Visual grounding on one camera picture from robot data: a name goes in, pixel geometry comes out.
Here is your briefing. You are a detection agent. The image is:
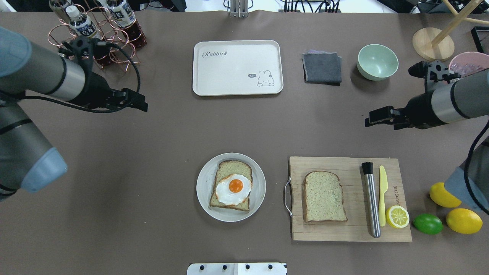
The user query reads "yellow plastic knife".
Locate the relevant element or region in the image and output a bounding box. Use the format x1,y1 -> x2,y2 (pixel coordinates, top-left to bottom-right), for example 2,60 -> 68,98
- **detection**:
378,165 -> 388,227

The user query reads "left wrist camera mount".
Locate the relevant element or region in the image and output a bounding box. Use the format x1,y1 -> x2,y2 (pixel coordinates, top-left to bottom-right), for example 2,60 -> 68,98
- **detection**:
58,36 -> 113,74

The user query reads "half cut lemon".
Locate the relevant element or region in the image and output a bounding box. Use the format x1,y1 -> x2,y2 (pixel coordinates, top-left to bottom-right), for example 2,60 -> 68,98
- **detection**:
385,205 -> 410,229

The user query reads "tea bottle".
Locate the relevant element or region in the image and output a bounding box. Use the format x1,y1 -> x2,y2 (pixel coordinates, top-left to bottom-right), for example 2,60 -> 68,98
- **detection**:
107,0 -> 147,49
65,5 -> 113,66
49,0 -> 72,23

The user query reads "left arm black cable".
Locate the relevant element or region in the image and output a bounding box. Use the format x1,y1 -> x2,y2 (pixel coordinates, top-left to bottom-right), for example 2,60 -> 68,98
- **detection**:
0,42 -> 141,114

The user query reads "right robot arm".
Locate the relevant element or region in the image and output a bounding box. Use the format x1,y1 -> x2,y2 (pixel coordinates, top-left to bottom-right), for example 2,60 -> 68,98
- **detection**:
365,70 -> 489,214

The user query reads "bread slice on plate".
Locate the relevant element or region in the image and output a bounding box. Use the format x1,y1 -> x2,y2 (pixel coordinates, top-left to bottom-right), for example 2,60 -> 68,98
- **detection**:
209,160 -> 253,212

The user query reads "pink ice bowl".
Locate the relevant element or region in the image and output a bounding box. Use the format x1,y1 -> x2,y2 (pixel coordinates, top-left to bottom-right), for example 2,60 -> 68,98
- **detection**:
448,52 -> 489,77

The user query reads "grey folded cloth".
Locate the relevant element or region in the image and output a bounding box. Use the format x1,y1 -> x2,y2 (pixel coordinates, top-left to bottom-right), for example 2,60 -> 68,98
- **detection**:
302,50 -> 342,86

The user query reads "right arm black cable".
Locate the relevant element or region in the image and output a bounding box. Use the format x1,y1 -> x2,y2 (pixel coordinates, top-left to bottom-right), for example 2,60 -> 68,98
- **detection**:
463,120 -> 489,215

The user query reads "mint green bowl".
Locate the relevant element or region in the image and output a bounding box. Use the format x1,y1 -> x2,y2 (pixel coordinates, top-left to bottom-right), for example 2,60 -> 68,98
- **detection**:
356,44 -> 399,81

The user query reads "yellow lemon lower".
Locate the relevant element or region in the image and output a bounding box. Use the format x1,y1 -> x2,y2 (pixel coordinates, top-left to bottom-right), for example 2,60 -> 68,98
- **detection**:
446,208 -> 483,235

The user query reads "fried egg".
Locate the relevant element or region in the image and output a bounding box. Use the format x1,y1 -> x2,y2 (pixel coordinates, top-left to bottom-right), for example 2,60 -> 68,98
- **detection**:
215,174 -> 252,206

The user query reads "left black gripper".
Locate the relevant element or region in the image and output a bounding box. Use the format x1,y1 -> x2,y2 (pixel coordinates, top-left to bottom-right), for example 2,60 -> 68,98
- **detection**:
82,73 -> 148,112

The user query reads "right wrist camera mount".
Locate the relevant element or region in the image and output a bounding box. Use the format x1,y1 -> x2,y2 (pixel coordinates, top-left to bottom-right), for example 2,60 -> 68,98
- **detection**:
408,60 -> 461,93

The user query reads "tea bottle lower outer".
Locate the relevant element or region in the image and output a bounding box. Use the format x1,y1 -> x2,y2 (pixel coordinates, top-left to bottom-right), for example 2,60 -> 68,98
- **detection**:
49,0 -> 72,23

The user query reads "bread slice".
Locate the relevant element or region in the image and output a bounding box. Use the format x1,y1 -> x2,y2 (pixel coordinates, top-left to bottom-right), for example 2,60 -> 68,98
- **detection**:
302,171 -> 348,223
209,160 -> 253,212

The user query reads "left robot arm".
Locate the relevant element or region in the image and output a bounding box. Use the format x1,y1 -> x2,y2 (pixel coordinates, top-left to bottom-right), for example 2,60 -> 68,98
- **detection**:
0,28 -> 148,201

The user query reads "black glass tray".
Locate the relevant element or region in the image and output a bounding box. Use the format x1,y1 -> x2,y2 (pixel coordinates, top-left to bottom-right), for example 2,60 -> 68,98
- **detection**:
470,26 -> 489,55

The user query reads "wooden cutting board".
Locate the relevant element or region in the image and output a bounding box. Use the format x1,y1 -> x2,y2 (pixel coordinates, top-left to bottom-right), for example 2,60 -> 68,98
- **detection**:
289,156 -> 412,242

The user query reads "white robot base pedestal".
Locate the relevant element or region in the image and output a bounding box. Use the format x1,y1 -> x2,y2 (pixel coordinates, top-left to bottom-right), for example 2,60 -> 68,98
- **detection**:
187,262 -> 288,275

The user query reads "tea bottle lower middle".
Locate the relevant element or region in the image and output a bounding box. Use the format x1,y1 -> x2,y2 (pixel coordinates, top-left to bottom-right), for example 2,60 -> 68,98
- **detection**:
107,0 -> 147,49

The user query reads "tea bottle upper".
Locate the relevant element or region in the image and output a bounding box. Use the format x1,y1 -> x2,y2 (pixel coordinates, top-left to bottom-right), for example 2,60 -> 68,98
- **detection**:
65,5 -> 113,66

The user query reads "wooden cup stand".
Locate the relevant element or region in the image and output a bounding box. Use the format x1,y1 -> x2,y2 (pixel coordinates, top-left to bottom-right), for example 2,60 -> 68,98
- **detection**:
412,0 -> 489,61

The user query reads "cream rabbit tray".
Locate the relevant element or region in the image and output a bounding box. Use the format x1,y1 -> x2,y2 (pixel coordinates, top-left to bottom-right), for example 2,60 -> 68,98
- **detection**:
192,40 -> 283,96

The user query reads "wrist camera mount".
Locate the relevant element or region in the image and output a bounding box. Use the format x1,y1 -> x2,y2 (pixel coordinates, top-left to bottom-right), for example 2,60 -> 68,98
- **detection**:
408,60 -> 461,93
58,36 -> 113,74

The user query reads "white round plate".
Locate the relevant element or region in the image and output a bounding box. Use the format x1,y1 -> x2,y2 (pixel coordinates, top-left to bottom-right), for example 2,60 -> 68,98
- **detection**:
196,152 -> 267,222

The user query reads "steel muddler black tip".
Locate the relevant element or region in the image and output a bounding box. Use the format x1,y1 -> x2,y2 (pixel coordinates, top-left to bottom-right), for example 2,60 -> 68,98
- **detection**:
361,162 -> 381,238

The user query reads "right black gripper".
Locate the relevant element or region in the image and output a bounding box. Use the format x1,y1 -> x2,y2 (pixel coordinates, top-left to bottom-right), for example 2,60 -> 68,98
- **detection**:
364,94 -> 436,130

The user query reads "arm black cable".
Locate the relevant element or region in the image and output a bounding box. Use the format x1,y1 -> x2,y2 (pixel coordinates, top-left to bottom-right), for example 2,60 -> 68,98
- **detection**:
0,42 -> 141,114
463,120 -> 489,215

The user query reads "yellow lemon upper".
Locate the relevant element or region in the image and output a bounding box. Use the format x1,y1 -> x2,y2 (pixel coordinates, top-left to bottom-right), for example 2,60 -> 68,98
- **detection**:
429,182 -> 462,208

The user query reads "yellow lemon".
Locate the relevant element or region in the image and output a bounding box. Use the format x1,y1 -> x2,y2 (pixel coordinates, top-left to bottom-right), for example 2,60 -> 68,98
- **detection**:
429,182 -> 462,208
446,208 -> 483,235

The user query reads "copper wire bottle rack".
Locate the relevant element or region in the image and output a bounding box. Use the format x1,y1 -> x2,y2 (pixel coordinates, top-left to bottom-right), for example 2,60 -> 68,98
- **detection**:
48,0 -> 139,70

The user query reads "green lime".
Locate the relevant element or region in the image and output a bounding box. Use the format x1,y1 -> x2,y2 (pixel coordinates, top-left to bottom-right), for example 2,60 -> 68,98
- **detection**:
412,214 -> 444,235

